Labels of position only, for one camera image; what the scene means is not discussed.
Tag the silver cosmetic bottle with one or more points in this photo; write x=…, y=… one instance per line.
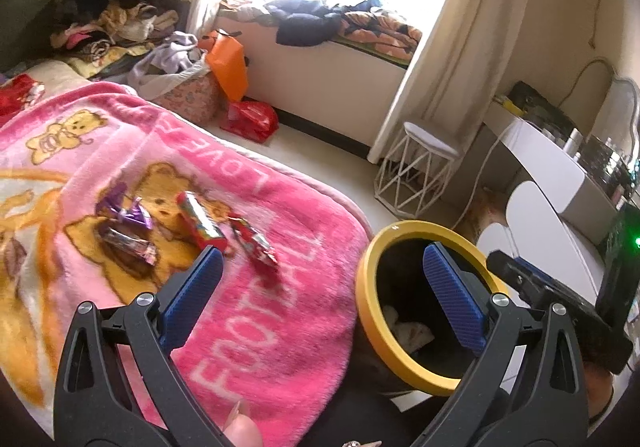
x=575, y=143

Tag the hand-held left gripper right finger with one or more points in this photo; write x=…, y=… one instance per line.
x=450, y=292

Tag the white crumpled tissue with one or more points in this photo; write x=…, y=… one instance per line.
x=407, y=329

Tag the yellow-rimmed black trash bin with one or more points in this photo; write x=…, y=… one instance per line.
x=370, y=317

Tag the ornate dressing mirror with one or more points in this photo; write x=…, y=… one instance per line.
x=620, y=127

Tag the red printed cloth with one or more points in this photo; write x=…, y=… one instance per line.
x=17, y=94

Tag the pink printed blanket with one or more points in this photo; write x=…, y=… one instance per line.
x=280, y=322

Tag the brown and purple candy wrapper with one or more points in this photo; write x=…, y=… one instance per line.
x=127, y=244

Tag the white dressing desk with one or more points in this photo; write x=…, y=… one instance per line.
x=545, y=162

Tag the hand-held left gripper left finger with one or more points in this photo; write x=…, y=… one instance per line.
x=200, y=277

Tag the pile of mixed clothes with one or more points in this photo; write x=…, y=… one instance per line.
x=110, y=7

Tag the red plastic bag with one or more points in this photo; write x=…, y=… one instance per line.
x=250, y=119

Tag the floral fabric basket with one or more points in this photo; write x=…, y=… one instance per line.
x=192, y=99

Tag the person's right hand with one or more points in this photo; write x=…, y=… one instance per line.
x=600, y=394

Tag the red and white candy wrapper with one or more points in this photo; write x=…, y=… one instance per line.
x=255, y=242

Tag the clothes heap on window seat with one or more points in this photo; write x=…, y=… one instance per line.
x=325, y=22

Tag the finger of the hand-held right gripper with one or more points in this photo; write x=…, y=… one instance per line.
x=525, y=279

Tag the orange paper bag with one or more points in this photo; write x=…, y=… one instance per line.
x=227, y=64

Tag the person's left hand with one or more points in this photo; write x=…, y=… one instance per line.
x=245, y=429

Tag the purple foil candy wrapper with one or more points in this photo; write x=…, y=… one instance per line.
x=137, y=216
x=111, y=199

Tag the dark bag on desk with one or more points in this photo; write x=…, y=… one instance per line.
x=537, y=104

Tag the red candy tube wrapper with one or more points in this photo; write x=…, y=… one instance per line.
x=200, y=219

